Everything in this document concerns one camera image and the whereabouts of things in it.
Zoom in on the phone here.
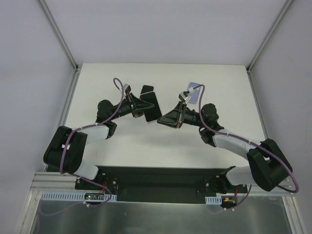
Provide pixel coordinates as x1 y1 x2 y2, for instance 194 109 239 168
139 91 163 124
140 85 154 95

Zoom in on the lilac silicone phone case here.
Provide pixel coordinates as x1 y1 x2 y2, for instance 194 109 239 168
187 82 201 104

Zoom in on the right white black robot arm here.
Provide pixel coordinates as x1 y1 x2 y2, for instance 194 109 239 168
157 101 293 194

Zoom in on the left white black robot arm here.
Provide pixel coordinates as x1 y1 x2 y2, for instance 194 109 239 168
43 93 154 190

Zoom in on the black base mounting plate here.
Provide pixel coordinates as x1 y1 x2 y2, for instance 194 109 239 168
46 163 253 202

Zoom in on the right white slotted cable duct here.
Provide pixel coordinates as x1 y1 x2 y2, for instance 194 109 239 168
205 195 222 205

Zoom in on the white slotted cable duct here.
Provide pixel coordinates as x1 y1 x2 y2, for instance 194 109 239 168
205 195 222 205
41 192 117 202

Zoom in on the right aluminium extrusion rail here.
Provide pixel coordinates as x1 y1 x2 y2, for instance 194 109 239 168
250 178 295 197

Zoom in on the aluminium extrusion rail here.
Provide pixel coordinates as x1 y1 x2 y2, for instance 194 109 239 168
31 172 77 191
250 178 295 197

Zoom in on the left aluminium frame post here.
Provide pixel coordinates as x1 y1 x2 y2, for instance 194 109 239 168
37 0 79 71

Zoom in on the aluminium frame post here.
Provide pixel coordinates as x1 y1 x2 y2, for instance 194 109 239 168
246 0 295 74
37 0 79 71

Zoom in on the left white slotted cable duct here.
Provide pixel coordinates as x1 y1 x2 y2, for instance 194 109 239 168
41 192 117 202

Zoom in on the right aluminium frame post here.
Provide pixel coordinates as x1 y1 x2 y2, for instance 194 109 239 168
246 0 295 74

